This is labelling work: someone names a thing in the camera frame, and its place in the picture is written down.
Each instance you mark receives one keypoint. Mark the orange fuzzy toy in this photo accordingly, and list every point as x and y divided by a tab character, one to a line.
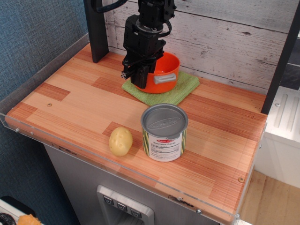
28	220

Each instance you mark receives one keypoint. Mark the dark grey post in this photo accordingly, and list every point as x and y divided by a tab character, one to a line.
96	29
283	60

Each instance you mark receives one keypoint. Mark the silver ice dispenser panel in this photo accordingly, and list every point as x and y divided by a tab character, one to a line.
119	209

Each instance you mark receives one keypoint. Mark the toy tin can grey lid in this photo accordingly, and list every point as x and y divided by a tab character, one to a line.
164	132

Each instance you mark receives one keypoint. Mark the dark grey right post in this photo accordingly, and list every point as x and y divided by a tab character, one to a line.
283	60

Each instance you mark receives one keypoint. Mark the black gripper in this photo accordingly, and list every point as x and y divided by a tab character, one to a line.
143	50

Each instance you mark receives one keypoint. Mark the clear acrylic edge guard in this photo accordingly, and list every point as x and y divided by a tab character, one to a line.
211	175

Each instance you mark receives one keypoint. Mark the yellow toy potato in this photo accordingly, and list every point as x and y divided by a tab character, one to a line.
120	141

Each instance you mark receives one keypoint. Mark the grey toy fridge cabinet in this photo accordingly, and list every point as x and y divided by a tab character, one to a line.
80	180

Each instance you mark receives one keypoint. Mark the white black object corner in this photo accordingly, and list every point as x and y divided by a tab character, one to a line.
11	209

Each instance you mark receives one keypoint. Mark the dark grey left post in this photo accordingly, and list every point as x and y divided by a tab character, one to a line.
96	29

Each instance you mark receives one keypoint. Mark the white toy sink unit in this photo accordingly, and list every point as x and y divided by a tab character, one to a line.
278	155

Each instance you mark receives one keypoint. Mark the green folded cloth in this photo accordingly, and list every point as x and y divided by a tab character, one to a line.
186	83

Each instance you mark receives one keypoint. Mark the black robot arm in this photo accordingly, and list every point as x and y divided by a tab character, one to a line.
152	12

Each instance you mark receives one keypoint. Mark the orange toy pot grey handles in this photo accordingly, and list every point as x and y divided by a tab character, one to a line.
165	75

